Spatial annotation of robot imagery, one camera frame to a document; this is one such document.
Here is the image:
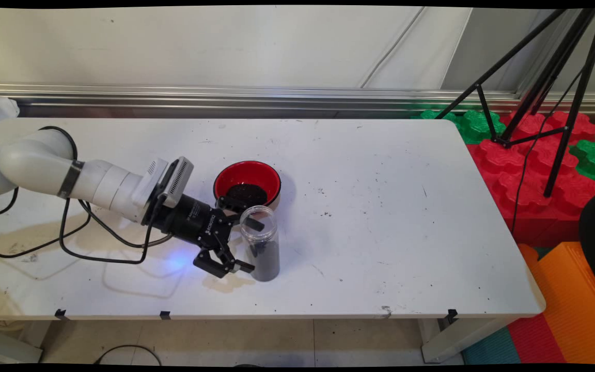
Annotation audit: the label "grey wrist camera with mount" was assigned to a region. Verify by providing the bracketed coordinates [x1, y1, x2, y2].
[145, 156, 195, 209]

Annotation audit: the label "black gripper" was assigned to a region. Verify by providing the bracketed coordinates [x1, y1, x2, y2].
[150, 193, 266, 280]

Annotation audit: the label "orange foam block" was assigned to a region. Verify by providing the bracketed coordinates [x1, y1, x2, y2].
[517, 242, 595, 365]

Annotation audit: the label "white table leg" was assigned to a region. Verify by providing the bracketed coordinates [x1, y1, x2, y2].
[420, 317, 516, 364]
[0, 327, 46, 364]

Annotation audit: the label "green foam building block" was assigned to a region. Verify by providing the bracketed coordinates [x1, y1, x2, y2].
[569, 139, 595, 193]
[414, 109, 507, 145]

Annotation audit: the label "red floor mat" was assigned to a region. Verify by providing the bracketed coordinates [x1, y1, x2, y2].
[507, 313, 568, 364]

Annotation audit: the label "clear plastic jar black seeds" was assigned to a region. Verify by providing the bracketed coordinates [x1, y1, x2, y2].
[240, 206, 281, 283]

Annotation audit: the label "black tripod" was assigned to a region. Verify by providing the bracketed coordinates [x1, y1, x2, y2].
[434, 8, 595, 199]

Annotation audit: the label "black floor cable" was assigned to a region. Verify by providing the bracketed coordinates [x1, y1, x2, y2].
[93, 345, 163, 366]

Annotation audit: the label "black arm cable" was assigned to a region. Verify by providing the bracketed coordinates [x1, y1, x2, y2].
[0, 125, 93, 259]

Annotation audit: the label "black camera cable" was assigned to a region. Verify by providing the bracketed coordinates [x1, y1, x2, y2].
[58, 191, 175, 266]

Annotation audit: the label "teal floor mat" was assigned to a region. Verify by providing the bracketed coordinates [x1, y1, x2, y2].
[462, 325, 523, 365]

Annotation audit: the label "red and black bowl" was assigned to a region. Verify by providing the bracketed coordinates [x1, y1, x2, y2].
[213, 161, 282, 211]

